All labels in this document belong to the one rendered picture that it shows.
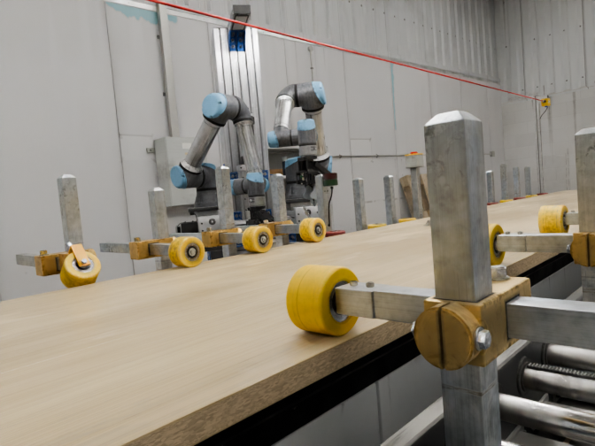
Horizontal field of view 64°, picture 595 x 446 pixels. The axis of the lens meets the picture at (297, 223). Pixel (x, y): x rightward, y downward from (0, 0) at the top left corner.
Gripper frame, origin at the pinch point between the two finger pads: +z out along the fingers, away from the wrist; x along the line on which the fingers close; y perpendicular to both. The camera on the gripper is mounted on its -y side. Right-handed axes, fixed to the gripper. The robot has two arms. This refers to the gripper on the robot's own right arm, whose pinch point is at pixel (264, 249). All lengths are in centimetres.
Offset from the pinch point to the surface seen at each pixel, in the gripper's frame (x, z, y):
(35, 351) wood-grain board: 125, -8, -96
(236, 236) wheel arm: 52, -13, -46
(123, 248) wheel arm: 76, -12, -21
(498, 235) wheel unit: 57, -14, -127
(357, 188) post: -27, -24, -35
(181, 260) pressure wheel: 79, -10, -56
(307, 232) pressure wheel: 29, -11, -54
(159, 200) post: 71, -26, -36
